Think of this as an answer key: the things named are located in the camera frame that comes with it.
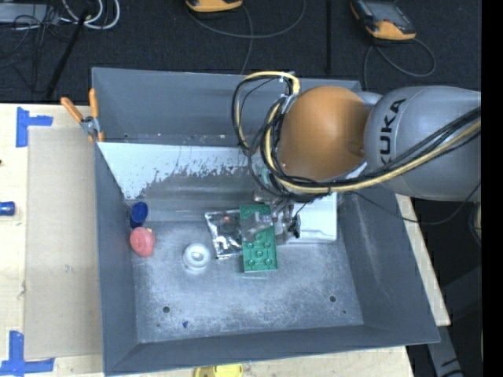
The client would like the grey metal bin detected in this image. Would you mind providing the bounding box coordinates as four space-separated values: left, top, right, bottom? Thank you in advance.
90 67 442 376

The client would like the pale wood flat board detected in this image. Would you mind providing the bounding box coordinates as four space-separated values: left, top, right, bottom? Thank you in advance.
23 126 104 361

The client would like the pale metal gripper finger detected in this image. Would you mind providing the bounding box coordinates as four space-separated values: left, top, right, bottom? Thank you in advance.
249 212 276 229
240 226 275 246

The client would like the white box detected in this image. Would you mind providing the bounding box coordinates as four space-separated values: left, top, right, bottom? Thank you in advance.
295 192 339 243

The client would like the dark green flat block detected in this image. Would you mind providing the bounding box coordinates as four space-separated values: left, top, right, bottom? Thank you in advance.
238 203 279 274

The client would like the pink toy fruit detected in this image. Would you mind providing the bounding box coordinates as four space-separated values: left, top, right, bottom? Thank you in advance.
129 226 156 258

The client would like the silver foil packet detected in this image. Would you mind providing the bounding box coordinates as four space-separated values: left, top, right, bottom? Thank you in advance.
204 209 246 261

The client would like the black cylinder on white bracket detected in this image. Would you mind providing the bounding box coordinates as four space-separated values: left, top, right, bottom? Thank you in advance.
289 212 303 240

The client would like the blue plastic cup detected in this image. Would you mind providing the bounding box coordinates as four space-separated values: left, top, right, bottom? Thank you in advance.
129 201 149 229

